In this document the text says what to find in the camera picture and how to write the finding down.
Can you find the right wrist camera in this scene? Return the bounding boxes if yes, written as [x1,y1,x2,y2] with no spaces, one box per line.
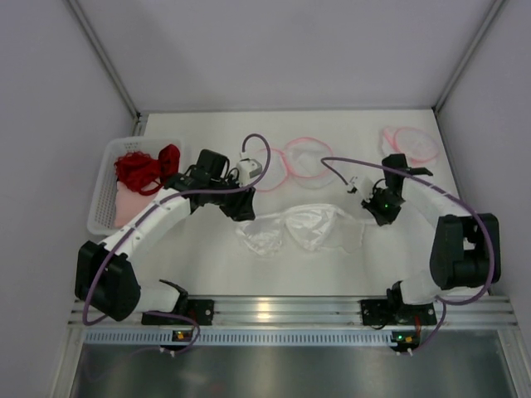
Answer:
[347,175,374,200]

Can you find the pink garment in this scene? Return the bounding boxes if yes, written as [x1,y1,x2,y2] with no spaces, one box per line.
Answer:
[114,182,157,228]

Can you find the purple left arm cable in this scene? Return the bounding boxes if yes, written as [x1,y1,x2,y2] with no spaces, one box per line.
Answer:
[82,133,273,353]

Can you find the pink-trimmed mesh laundry bag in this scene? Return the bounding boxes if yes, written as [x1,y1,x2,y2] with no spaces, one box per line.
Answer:
[256,137,334,192]

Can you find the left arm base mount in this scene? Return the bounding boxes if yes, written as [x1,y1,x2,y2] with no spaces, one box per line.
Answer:
[141,298,215,326]

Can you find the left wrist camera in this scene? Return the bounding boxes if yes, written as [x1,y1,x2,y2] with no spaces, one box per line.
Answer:
[236,153,263,186]

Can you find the white bra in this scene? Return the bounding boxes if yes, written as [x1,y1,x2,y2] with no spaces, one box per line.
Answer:
[236,203,367,257]

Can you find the red lace garment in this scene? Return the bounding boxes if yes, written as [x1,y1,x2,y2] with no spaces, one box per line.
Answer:
[114,144,181,197]

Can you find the aluminium rail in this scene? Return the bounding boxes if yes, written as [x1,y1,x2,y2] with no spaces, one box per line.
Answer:
[68,294,519,328]

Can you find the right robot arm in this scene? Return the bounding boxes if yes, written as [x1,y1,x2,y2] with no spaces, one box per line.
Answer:
[362,153,501,305]

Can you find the perforated cable tray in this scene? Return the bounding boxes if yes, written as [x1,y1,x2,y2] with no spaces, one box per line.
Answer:
[85,329,416,347]

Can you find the white plastic basket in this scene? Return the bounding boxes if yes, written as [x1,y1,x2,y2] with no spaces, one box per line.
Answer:
[86,137,189,235]

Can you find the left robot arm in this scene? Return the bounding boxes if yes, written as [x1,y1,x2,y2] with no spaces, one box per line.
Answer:
[75,149,263,321]

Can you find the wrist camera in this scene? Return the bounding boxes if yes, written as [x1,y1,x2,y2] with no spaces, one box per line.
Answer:
[236,153,263,186]
[347,175,374,200]

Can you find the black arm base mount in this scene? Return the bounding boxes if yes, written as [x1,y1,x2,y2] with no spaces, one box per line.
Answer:
[359,298,437,330]

